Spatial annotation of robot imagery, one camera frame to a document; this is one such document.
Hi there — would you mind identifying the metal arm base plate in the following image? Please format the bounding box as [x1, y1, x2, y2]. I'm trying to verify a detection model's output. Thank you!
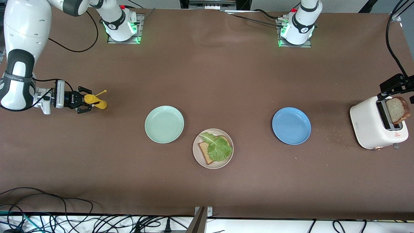
[107, 15, 144, 44]
[277, 18, 312, 49]

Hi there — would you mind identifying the green lettuce leaf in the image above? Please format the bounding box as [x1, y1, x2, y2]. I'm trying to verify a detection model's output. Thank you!
[199, 131, 233, 162]

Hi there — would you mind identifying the mint green plate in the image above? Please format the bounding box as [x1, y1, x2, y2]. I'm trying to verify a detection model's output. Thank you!
[144, 105, 185, 144]

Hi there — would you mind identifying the small metal bracket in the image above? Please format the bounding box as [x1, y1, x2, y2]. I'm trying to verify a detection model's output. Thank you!
[194, 206, 213, 218]

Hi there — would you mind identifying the grey cable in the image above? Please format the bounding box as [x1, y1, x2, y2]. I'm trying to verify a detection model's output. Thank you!
[139, 7, 156, 26]

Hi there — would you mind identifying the brown table cover sheet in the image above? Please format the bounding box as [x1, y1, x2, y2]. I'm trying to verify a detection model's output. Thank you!
[0, 6, 414, 221]

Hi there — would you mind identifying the blue plate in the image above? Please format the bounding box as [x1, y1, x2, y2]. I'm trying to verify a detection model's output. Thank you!
[272, 107, 312, 145]

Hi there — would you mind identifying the brown bread slice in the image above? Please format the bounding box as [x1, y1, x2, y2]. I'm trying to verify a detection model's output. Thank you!
[386, 96, 411, 125]
[198, 135, 231, 165]

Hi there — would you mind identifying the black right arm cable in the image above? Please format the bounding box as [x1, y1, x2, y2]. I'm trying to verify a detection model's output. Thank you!
[48, 10, 99, 53]

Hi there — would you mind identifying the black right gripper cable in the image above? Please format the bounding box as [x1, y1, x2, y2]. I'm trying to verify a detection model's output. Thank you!
[32, 78, 74, 94]

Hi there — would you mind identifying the dark object behind table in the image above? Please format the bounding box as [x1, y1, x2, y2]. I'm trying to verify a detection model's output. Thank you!
[180, 0, 251, 11]

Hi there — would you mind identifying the white toaster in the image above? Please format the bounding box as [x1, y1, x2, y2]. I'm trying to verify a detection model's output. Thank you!
[350, 95, 409, 151]

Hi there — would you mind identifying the yellow squeeze bottle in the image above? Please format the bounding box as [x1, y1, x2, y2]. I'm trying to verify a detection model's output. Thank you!
[84, 89, 108, 110]

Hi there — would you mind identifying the thick black braided cable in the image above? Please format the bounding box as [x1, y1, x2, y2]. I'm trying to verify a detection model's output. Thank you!
[231, 14, 285, 29]

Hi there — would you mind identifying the teal cable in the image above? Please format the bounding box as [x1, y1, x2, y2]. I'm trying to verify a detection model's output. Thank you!
[0, 210, 44, 233]

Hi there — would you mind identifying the beige plate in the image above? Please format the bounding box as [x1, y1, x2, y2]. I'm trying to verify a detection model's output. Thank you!
[193, 128, 234, 170]

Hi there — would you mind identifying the grey aluminium post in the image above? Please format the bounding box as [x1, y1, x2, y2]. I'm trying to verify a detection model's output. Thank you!
[186, 207, 207, 233]

